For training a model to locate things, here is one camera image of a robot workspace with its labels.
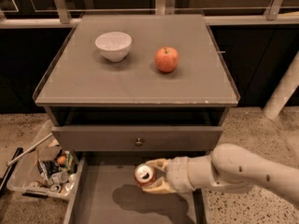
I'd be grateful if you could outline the silver can in bin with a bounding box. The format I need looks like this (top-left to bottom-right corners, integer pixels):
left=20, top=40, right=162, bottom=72
left=50, top=172, right=69, bottom=184

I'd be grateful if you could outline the metal window frame rail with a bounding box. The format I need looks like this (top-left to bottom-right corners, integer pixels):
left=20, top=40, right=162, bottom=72
left=0, top=0, right=299, bottom=29

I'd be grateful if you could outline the clear plastic storage bin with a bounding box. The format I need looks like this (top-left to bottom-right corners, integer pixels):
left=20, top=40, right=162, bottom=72
left=7, top=120, right=78, bottom=200

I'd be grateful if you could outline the red coke can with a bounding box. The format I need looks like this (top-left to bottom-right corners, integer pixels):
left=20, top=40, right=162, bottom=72
left=135, top=163, right=156, bottom=187

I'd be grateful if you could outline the open grey middle drawer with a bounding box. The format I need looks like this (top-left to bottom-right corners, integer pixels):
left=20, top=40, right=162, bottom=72
left=64, top=157, right=208, bottom=224

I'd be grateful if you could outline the black flat bar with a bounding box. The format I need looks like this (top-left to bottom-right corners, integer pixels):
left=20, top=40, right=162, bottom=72
left=0, top=147, right=23, bottom=196

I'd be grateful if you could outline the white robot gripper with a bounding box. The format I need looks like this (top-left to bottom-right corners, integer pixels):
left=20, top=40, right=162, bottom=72
left=142, top=156, right=215, bottom=194

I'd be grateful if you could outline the orange fruit in bin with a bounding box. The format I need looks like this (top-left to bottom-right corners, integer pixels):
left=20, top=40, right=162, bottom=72
left=57, top=155, right=67, bottom=165

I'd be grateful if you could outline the round metal drawer knob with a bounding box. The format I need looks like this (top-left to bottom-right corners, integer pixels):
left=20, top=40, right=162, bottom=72
left=135, top=137, right=143, bottom=147

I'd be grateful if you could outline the grey drawer cabinet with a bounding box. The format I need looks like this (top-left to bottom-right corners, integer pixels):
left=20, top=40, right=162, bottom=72
left=32, top=14, right=241, bottom=224

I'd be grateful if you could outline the dark snack bag in bin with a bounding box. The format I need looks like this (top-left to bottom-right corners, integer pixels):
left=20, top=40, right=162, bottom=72
left=37, top=161, right=61, bottom=180

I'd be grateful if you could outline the red apple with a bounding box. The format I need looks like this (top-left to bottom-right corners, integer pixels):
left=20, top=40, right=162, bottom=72
left=155, top=47, right=178, bottom=73

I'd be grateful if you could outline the grey top drawer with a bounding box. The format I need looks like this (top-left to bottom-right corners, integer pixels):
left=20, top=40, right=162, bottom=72
left=51, top=125, right=223, bottom=152

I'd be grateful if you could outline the white ceramic bowl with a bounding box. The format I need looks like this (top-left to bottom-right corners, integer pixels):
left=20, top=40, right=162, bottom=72
left=95, top=32, right=132, bottom=62

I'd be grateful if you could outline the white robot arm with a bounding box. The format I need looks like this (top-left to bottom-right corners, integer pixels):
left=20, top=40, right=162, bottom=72
left=135, top=144, right=299, bottom=205

